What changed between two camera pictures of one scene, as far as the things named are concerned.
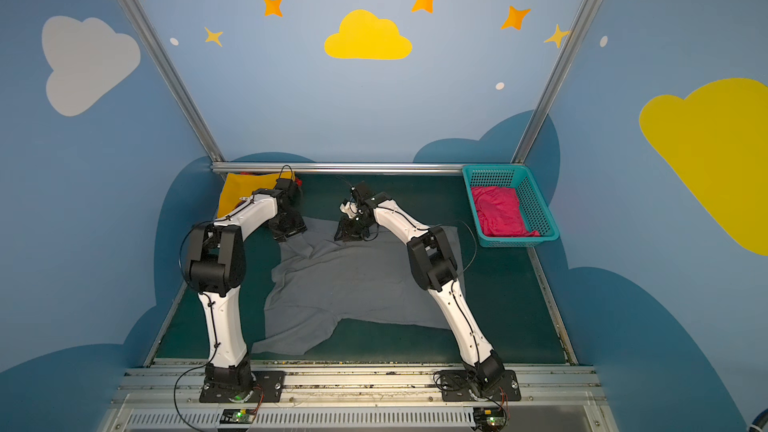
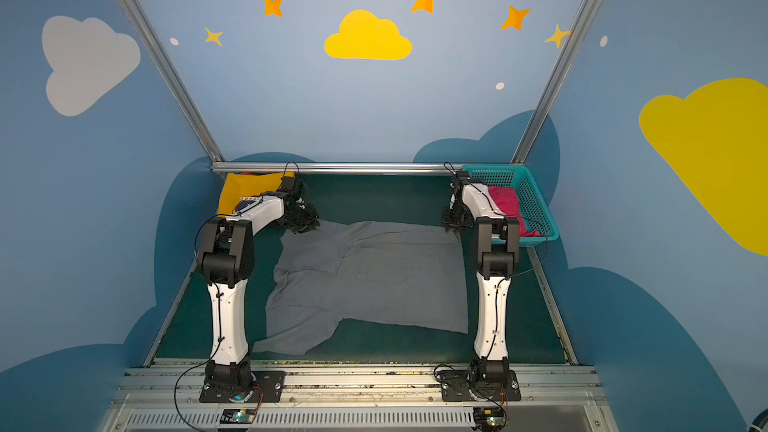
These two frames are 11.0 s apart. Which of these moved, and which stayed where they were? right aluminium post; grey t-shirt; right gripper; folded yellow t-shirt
Moved: right gripper
Stayed: grey t-shirt; right aluminium post; folded yellow t-shirt
